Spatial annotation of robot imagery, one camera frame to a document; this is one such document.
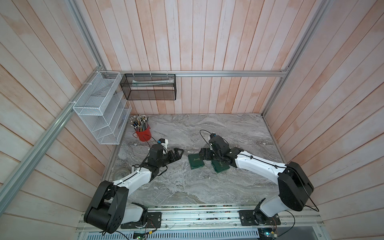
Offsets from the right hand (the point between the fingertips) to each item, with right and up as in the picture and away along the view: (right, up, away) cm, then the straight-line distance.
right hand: (204, 152), depth 88 cm
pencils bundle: (-41, +18, +5) cm, 45 cm away
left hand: (-15, -1, -1) cm, 15 cm away
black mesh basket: (-39, +45, +16) cm, 62 cm away
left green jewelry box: (-6, -6, +2) cm, 8 cm away
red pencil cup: (-40, +10, +14) cm, 43 cm away
